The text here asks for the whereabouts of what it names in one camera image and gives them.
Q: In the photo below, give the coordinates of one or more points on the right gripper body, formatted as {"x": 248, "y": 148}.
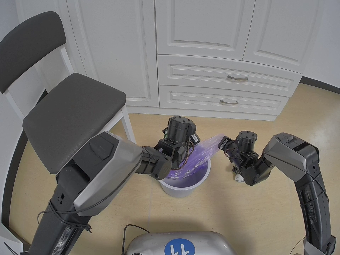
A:
{"x": 228, "y": 146}

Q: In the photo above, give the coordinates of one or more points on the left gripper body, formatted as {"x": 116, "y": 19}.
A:
{"x": 195, "y": 139}

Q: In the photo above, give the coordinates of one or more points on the purple plastic bag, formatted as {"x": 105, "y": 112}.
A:
{"x": 207, "y": 153}

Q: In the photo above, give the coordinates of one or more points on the white printed wrapper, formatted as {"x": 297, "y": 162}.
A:
{"x": 239, "y": 179}

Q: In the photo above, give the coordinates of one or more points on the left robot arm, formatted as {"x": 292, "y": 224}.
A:
{"x": 106, "y": 155}

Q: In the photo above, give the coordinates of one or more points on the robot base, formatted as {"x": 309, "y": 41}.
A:
{"x": 180, "y": 242}

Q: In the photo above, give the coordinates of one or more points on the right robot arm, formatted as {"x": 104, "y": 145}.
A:
{"x": 292, "y": 153}

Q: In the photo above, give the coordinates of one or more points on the white trash bin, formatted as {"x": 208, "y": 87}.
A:
{"x": 183, "y": 192}

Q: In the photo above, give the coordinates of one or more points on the white wardrobe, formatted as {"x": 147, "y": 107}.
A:
{"x": 201, "y": 22}

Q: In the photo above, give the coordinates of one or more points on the white chair with grey pads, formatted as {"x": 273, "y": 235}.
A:
{"x": 74, "y": 107}

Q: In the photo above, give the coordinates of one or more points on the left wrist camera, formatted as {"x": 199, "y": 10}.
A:
{"x": 166, "y": 132}

